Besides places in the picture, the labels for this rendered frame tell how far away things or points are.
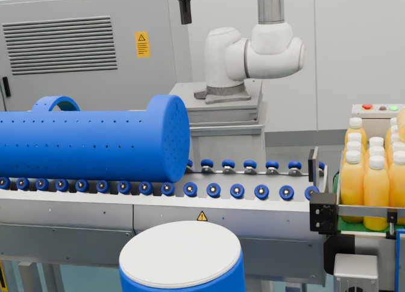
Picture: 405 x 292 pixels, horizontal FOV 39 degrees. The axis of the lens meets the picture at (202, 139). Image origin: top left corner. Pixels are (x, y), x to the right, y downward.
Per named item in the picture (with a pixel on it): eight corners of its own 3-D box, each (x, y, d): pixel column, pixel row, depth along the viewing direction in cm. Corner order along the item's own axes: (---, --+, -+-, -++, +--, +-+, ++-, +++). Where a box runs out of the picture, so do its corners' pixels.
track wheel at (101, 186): (113, 187, 188) (110, 186, 186) (102, 196, 188) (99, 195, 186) (105, 177, 190) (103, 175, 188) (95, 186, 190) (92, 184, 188)
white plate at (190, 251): (191, 209, 150) (191, 213, 150) (97, 250, 134) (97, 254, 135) (265, 248, 129) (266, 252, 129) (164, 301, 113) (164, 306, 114)
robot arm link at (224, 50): (211, 78, 242) (207, 25, 234) (254, 77, 236) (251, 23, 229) (200, 88, 227) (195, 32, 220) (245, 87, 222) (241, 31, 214)
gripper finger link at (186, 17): (188, -1, 172) (190, -1, 172) (190, 23, 175) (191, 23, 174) (180, 0, 171) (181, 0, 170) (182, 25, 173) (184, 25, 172)
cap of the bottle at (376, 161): (373, 168, 152) (373, 161, 152) (366, 163, 156) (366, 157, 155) (387, 165, 153) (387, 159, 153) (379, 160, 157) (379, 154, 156)
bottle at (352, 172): (339, 222, 164) (339, 162, 158) (342, 211, 170) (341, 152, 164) (364, 224, 162) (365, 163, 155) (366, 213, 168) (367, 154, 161)
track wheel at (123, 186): (134, 188, 186) (131, 186, 184) (123, 196, 186) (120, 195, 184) (126, 178, 188) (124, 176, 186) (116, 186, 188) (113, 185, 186)
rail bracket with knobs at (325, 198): (313, 220, 167) (311, 188, 163) (338, 221, 165) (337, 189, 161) (309, 238, 158) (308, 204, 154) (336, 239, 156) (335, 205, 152)
